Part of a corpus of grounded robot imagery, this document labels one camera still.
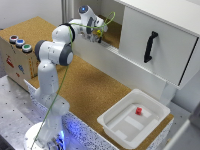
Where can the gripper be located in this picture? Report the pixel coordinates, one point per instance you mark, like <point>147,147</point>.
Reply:
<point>101,26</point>

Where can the yellow block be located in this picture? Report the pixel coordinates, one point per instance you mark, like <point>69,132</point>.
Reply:
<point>99,32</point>

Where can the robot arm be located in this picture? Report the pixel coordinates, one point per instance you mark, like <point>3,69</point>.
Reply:
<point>50,53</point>

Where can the white cabinet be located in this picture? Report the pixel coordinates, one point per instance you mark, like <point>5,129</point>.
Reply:
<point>173,13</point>

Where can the pink block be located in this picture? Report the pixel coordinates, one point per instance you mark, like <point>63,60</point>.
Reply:
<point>138,111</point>

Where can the wooden drawer box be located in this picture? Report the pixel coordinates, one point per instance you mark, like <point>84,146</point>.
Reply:
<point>31,28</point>

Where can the white sliding door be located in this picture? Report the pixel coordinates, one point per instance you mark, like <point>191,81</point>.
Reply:
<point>173,45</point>

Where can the green button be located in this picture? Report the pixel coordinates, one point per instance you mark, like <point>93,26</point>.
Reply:
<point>26,47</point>

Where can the blue button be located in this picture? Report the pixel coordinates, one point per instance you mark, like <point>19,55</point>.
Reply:
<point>20,42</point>

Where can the red button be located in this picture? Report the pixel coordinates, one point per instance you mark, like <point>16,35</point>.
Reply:
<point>13,38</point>

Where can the white plastic box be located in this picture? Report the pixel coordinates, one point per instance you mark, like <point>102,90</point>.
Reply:
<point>123,128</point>

